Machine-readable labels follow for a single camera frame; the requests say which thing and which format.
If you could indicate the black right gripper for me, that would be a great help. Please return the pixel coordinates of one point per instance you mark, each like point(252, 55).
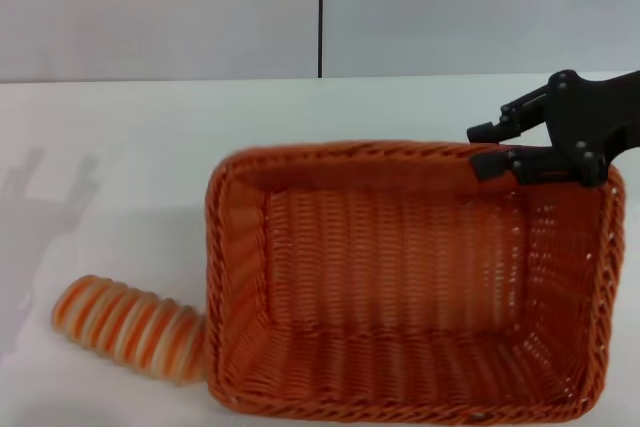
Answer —
point(595, 117)

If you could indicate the orange woven rectangular basket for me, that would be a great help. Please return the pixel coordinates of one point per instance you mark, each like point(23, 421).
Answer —
point(400, 287)

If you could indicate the orange white striped bread roll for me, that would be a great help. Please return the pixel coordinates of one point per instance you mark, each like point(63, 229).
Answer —
point(130, 329)

